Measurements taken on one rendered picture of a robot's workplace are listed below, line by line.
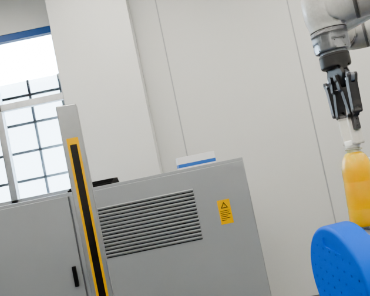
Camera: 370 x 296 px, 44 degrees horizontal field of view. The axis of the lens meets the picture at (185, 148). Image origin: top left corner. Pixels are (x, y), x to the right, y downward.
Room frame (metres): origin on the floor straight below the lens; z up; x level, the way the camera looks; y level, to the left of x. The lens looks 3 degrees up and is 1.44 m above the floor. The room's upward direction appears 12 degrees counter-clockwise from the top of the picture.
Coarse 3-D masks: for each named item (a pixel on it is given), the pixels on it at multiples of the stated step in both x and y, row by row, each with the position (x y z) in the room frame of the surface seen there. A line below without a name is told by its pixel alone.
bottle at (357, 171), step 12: (348, 156) 1.12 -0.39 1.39; (360, 156) 1.11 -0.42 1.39; (348, 168) 1.12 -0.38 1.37; (360, 168) 1.10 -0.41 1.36; (348, 180) 1.12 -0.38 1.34; (360, 180) 1.11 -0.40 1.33; (348, 192) 1.13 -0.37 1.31; (360, 192) 1.11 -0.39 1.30; (348, 204) 1.13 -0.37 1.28; (360, 204) 1.11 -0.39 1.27; (360, 216) 1.11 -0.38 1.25
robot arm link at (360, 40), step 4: (356, 28) 1.56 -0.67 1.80; (360, 28) 1.56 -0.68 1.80; (364, 28) 1.56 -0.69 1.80; (356, 32) 1.57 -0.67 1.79; (360, 32) 1.56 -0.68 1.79; (364, 32) 1.56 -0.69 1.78; (356, 36) 1.57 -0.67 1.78; (360, 36) 1.57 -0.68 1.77; (364, 36) 1.57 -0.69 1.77; (356, 40) 1.58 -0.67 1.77; (360, 40) 1.58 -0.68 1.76; (364, 40) 1.58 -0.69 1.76; (352, 44) 1.59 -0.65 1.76; (356, 44) 1.59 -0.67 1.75; (360, 44) 1.59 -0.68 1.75; (364, 44) 1.59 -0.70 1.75; (368, 44) 1.59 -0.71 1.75; (348, 48) 1.62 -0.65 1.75; (352, 48) 1.61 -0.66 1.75; (356, 48) 1.62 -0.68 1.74; (360, 48) 1.63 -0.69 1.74
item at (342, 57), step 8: (328, 56) 1.11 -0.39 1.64; (336, 56) 1.11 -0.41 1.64; (344, 56) 1.11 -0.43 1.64; (320, 64) 1.14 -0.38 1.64; (328, 64) 1.12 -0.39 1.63; (336, 64) 1.11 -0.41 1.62; (344, 64) 1.10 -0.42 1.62; (328, 72) 1.16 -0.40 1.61; (336, 72) 1.13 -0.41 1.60; (344, 72) 1.10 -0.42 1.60; (344, 80) 1.11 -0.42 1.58; (336, 88) 1.15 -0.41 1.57
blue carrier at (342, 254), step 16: (336, 224) 1.13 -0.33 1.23; (352, 224) 1.11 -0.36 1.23; (320, 240) 1.17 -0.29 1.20; (336, 240) 1.09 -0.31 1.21; (352, 240) 1.05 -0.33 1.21; (368, 240) 1.05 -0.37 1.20; (320, 256) 1.19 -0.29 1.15; (336, 256) 1.11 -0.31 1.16; (352, 256) 1.03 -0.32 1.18; (368, 256) 1.02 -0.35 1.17; (320, 272) 1.21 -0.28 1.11; (336, 272) 1.12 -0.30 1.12; (352, 272) 1.04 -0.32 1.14; (368, 272) 1.00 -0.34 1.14; (320, 288) 1.24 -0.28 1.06; (336, 288) 1.14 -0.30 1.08; (352, 288) 1.06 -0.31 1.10; (368, 288) 1.00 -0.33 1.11
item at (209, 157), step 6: (186, 156) 2.88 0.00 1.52; (192, 156) 2.88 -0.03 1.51; (198, 156) 2.89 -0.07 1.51; (204, 156) 2.89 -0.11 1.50; (210, 156) 2.90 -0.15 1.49; (180, 162) 2.87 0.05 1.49; (186, 162) 2.88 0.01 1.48; (192, 162) 2.88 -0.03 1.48; (198, 162) 2.88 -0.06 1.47; (204, 162) 2.89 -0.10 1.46; (210, 162) 2.90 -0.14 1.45; (180, 168) 2.87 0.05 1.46; (186, 168) 2.87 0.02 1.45
